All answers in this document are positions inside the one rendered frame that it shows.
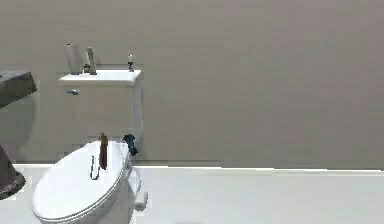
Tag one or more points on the white toilet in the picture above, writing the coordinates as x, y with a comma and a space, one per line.
80, 186

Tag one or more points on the dark blue small object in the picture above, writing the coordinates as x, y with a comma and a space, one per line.
130, 142

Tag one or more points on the beige tall bottle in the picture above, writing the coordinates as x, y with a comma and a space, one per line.
90, 61

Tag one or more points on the small candle on holder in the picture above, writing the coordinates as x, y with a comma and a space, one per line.
130, 62

